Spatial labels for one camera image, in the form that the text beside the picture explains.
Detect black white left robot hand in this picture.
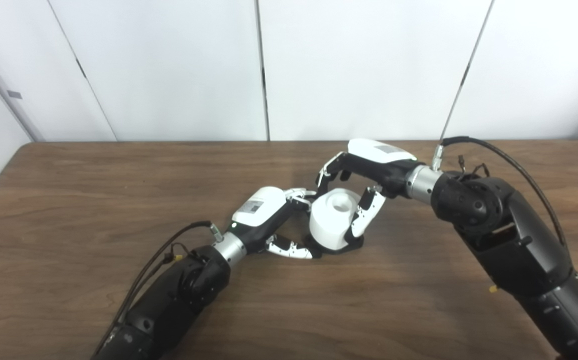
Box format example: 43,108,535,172
226,186,322,261

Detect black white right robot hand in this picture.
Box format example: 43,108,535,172
315,138,426,247

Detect round white plastic piece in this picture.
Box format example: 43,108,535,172
309,188,365,251

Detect black plastic holder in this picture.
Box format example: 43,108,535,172
303,234,365,257

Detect thin dark loose wires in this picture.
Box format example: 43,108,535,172
456,155,492,178

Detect thin wires with yellow connector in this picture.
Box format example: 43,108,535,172
161,242,190,265

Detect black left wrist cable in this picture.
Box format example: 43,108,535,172
94,221,225,356

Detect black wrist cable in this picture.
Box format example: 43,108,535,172
431,136,578,296
94,221,225,356

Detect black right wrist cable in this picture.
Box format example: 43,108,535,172
431,136,578,296

